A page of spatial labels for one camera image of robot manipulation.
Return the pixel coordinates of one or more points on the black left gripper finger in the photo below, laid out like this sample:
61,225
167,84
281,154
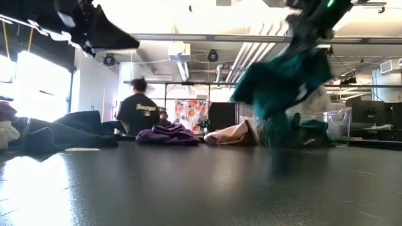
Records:
110,34

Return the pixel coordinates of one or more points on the dark teal towel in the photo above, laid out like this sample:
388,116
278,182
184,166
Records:
314,132
282,84

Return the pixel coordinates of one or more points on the pale blue-grey towel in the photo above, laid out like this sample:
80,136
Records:
317,103

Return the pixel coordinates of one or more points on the black towel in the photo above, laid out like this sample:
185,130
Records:
63,138

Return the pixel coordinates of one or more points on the purple towel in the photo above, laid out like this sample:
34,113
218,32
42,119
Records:
169,135

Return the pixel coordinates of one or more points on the pink towel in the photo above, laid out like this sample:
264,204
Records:
232,135

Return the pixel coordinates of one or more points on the white towel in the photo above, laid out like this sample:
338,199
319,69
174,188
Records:
7,135

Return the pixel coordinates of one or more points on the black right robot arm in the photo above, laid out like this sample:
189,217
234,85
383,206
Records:
326,12

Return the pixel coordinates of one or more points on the round black ceiling fixture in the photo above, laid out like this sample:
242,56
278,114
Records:
109,59
213,56

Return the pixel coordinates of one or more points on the silver ventilation ducts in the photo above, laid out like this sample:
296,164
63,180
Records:
242,62

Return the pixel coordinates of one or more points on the white ceiling box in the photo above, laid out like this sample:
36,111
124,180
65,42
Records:
179,51

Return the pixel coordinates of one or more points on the person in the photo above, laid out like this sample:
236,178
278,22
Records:
138,110

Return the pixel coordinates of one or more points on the clear plastic bin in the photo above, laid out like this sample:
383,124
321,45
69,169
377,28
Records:
340,122

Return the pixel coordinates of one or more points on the dark desktop monitors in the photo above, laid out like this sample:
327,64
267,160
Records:
370,116

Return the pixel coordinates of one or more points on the colourful painting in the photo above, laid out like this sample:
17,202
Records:
191,113

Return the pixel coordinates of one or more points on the black cabinet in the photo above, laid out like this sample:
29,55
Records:
221,119

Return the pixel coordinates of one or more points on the white wall air unit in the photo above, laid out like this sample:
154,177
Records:
389,66

